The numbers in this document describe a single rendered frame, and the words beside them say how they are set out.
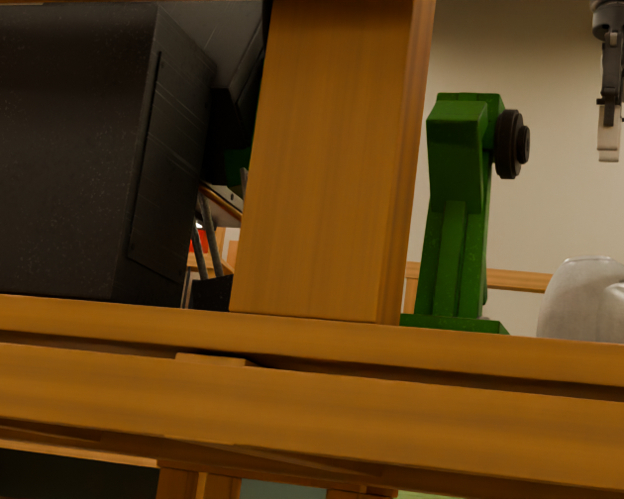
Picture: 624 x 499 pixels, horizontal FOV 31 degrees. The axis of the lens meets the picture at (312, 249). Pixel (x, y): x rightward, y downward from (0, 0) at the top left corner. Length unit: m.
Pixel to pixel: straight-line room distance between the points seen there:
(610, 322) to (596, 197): 5.25
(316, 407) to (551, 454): 0.20
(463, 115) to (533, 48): 6.35
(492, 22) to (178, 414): 6.66
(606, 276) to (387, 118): 1.01
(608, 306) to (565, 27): 5.68
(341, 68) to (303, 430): 0.33
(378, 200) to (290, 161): 0.09
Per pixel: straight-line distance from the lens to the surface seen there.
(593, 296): 1.98
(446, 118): 1.17
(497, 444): 0.96
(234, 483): 2.05
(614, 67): 1.77
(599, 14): 1.84
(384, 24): 1.08
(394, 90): 1.05
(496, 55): 7.50
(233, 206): 1.63
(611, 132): 1.77
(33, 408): 1.11
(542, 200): 7.19
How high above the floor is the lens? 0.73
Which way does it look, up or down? 12 degrees up
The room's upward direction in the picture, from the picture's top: 7 degrees clockwise
